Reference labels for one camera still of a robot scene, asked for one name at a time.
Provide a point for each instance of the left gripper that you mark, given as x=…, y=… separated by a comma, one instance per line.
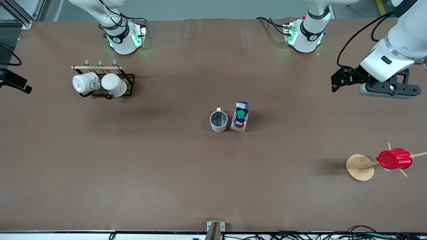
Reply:
x=354, y=75

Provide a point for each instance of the blue white milk carton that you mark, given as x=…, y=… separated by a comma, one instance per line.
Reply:
x=240, y=115

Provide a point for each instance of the grey ribbed cup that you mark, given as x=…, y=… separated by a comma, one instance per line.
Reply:
x=218, y=120

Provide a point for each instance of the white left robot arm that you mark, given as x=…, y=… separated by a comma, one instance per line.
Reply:
x=412, y=30

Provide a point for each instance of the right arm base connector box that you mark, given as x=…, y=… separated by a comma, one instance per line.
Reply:
x=140, y=35

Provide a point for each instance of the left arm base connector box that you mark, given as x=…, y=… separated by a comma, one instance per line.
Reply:
x=290, y=33

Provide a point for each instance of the red ribbed cup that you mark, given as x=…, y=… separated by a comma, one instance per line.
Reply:
x=395, y=159

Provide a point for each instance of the white mug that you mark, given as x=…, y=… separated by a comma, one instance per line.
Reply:
x=113, y=83
x=81, y=83

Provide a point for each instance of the wooden mug tree stand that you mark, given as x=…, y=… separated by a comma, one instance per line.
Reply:
x=358, y=168

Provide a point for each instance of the aluminium frame profile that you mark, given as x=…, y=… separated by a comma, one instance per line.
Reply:
x=25, y=22

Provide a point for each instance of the metal table edge bracket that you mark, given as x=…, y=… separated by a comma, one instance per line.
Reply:
x=215, y=231

